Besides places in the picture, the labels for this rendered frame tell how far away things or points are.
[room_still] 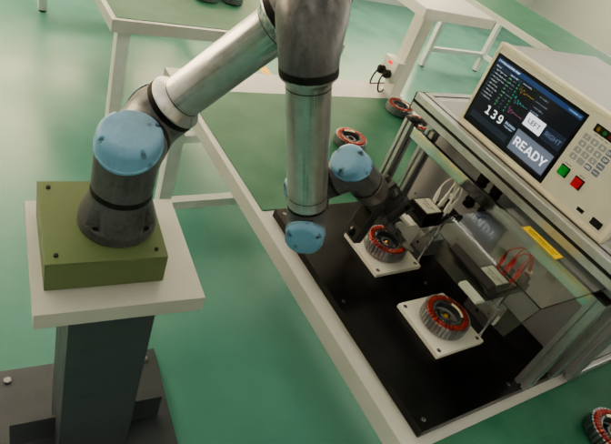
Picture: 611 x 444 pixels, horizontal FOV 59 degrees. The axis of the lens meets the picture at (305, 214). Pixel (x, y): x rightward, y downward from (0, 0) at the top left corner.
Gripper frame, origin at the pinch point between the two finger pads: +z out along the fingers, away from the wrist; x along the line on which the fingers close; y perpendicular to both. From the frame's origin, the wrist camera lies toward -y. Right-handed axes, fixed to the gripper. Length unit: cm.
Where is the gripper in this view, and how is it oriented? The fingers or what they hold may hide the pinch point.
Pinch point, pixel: (394, 232)
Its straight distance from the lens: 136.8
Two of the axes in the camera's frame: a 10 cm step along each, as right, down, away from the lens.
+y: 7.7, -6.3, -1.0
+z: 4.5, 4.1, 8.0
